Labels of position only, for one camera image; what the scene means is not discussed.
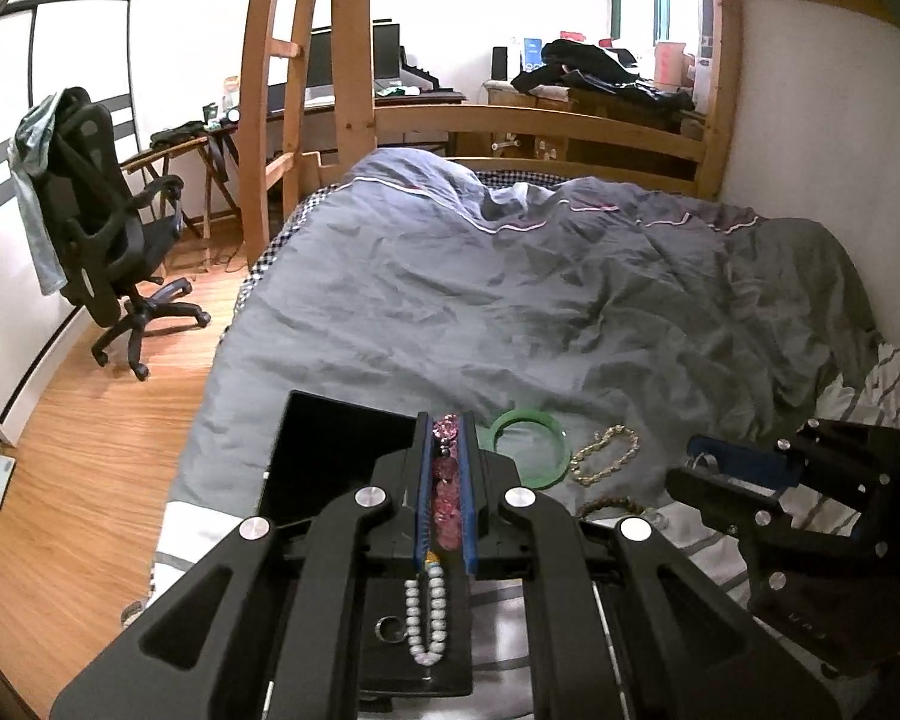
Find brown bead bracelet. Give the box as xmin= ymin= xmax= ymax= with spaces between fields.
xmin=574 ymin=494 xmax=651 ymax=523

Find wooden folding table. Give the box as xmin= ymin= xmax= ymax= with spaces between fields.
xmin=118 ymin=126 xmax=245 ymax=242

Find dark computer desk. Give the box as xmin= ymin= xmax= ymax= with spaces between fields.
xmin=261 ymin=85 xmax=470 ymax=166

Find black office chair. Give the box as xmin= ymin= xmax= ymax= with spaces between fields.
xmin=43 ymin=86 xmax=212 ymax=383

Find wooden dresser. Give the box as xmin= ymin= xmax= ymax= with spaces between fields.
xmin=483 ymin=81 xmax=707 ymax=166

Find white striped pillow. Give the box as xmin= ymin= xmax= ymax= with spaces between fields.
xmin=814 ymin=341 xmax=900 ymax=541

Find pink container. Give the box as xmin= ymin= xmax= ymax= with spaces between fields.
xmin=653 ymin=40 xmax=684 ymax=88

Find black cloth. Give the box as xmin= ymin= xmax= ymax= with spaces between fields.
xmin=148 ymin=120 xmax=209 ymax=149

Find pile of black clothes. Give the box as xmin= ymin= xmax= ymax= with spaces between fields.
xmin=510 ymin=36 xmax=697 ymax=115

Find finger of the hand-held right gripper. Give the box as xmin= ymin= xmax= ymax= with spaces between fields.
xmin=686 ymin=418 xmax=900 ymax=496
xmin=664 ymin=467 xmax=797 ymax=542

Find black computer monitor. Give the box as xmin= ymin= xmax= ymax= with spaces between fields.
xmin=304 ymin=25 xmax=337 ymax=92
xmin=372 ymin=22 xmax=403 ymax=83

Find wooden bunk bed frame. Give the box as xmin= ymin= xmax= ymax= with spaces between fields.
xmin=236 ymin=0 xmax=900 ymax=275

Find gold bead bracelet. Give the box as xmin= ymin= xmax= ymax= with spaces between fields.
xmin=568 ymin=425 xmax=639 ymax=488

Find white wardrobe with black stripes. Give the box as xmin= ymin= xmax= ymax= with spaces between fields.
xmin=0 ymin=0 xmax=137 ymax=445

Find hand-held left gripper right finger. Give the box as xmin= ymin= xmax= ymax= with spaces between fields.
xmin=461 ymin=412 xmax=845 ymax=720

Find pink crystal and pearl bracelet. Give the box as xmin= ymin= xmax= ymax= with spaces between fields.
xmin=403 ymin=414 xmax=467 ymax=666

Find black jewelry box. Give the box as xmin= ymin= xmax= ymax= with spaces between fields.
xmin=257 ymin=390 xmax=475 ymax=700

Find green jade bangle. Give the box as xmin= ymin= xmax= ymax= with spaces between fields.
xmin=489 ymin=408 xmax=574 ymax=491

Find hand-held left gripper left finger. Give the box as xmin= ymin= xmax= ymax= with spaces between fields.
xmin=49 ymin=412 xmax=432 ymax=720

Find olive grey blanket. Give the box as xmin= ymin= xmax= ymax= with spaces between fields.
xmin=720 ymin=216 xmax=884 ymax=440

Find white striped cloth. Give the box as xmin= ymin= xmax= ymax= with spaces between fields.
xmin=148 ymin=499 xmax=766 ymax=698

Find grey duvet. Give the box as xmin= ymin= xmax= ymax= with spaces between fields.
xmin=166 ymin=148 xmax=766 ymax=541

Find light blue jeans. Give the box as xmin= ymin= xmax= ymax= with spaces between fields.
xmin=9 ymin=87 xmax=74 ymax=296

